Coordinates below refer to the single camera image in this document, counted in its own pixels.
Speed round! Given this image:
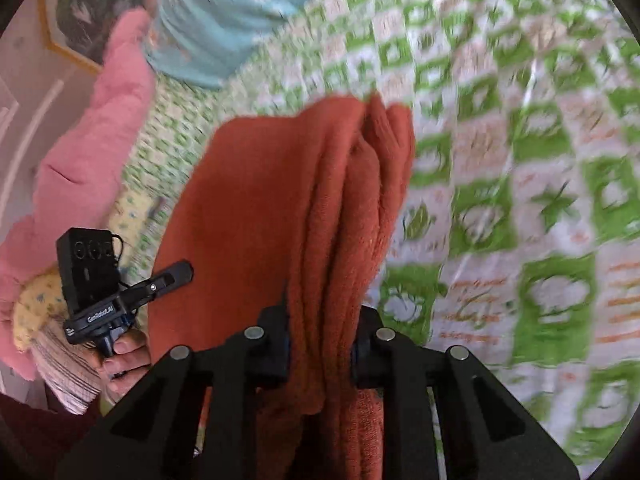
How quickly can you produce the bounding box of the blue floral quilt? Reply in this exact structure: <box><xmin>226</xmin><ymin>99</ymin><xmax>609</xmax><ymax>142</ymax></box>
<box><xmin>142</xmin><ymin>0</ymin><xmax>361</xmax><ymax>91</ymax></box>

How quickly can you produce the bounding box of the plaid cloth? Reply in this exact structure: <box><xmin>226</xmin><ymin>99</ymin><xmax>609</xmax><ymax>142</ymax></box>
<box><xmin>32</xmin><ymin>320</ymin><xmax>108</xmax><ymax>416</ymax></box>

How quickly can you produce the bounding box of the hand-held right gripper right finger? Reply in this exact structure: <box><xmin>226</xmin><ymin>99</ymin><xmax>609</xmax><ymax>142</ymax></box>
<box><xmin>350</xmin><ymin>305</ymin><xmax>581</xmax><ymax>480</ymax></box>

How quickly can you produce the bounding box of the person's left hand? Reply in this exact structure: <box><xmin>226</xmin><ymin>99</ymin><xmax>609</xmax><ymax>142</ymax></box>
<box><xmin>92</xmin><ymin>330</ymin><xmax>151</xmax><ymax>406</ymax></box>

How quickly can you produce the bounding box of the green checked printed pillow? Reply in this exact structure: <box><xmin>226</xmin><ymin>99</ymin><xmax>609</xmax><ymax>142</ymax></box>
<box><xmin>120</xmin><ymin>75</ymin><xmax>261</xmax><ymax>221</ymax></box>

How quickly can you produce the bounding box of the person's dark red clothing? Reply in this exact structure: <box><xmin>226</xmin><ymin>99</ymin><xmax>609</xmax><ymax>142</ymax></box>
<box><xmin>0</xmin><ymin>392</ymin><xmax>103</xmax><ymax>480</ymax></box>

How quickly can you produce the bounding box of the orange knitted sweater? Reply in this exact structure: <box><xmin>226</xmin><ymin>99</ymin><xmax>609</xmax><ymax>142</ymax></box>
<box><xmin>147</xmin><ymin>95</ymin><xmax>416</xmax><ymax>480</ymax></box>

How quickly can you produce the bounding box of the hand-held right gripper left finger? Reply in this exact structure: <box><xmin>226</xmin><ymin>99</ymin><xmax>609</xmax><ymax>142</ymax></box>
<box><xmin>55</xmin><ymin>305</ymin><xmax>291</xmax><ymax>480</ymax></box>

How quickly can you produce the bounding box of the yellow cartoon print pillow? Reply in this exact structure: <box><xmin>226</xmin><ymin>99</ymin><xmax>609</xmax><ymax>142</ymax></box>
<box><xmin>12</xmin><ymin>190</ymin><xmax>163</xmax><ymax>353</ymax></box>

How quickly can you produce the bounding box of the pink blanket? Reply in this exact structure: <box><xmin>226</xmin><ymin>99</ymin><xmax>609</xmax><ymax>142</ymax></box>
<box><xmin>0</xmin><ymin>7</ymin><xmax>158</xmax><ymax>381</ymax></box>

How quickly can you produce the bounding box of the gold framed picture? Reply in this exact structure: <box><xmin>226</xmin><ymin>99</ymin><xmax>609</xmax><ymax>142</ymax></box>
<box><xmin>37</xmin><ymin>0</ymin><xmax>171</xmax><ymax>73</ymax></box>

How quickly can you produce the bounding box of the green checked printed bedsheet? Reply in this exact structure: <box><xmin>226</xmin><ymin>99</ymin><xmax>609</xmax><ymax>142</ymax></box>
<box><xmin>100</xmin><ymin>0</ymin><xmax>640</xmax><ymax>480</ymax></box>

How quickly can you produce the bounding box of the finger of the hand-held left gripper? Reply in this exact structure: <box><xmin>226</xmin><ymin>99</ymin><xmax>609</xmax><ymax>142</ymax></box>
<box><xmin>120</xmin><ymin>260</ymin><xmax>194</xmax><ymax>311</ymax></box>

